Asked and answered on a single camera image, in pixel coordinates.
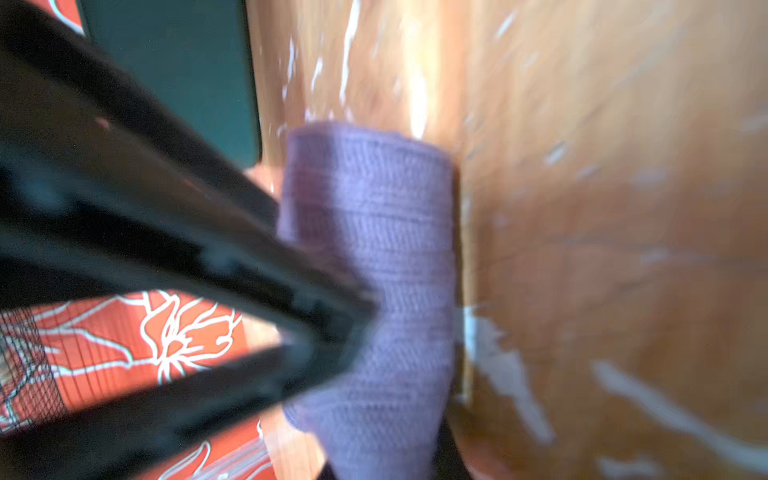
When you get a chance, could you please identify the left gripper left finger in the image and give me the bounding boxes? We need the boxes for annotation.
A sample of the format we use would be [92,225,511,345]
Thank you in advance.
[1,1,375,479]

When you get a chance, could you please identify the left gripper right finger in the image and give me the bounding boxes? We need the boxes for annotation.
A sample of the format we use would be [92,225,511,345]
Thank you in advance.
[432,417,472,480]

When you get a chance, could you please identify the purple sock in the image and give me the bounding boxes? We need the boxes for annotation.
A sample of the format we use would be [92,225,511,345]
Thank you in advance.
[277,122,457,479]

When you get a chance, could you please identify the green divided plastic tray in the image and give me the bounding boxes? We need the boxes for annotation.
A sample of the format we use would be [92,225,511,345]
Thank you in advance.
[78,0,262,169]

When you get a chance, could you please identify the black wire wall basket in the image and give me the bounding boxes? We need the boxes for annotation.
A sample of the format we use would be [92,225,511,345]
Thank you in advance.
[1,308,67,436]

